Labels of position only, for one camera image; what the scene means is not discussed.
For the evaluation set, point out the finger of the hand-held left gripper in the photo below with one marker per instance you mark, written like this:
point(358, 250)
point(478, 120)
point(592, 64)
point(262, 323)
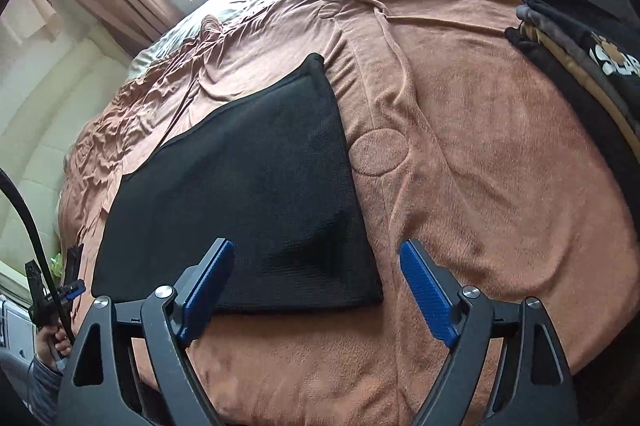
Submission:
point(75, 261)
point(74, 292)

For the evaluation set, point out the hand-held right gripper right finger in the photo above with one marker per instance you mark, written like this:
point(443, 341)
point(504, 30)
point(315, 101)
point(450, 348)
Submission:
point(430, 293)

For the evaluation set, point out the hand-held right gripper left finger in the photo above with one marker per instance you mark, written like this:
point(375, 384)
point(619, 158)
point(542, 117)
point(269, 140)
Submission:
point(210, 291)

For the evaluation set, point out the black knit garment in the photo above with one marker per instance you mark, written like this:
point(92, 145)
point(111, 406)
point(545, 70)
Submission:
point(250, 186)

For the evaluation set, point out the person's left forearm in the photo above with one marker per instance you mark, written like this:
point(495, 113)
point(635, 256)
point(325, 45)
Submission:
point(42, 386)

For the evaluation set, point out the stack of folded clothes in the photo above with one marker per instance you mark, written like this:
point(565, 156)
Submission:
point(585, 55)

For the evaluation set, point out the person's left hand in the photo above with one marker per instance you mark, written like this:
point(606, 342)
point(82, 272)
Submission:
point(52, 351)

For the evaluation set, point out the brown fleece blanket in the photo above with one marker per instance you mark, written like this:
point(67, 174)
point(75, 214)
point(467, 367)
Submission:
point(475, 155)

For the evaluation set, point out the cream padded headboard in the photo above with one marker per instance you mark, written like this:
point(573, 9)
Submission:
point(50, 105)

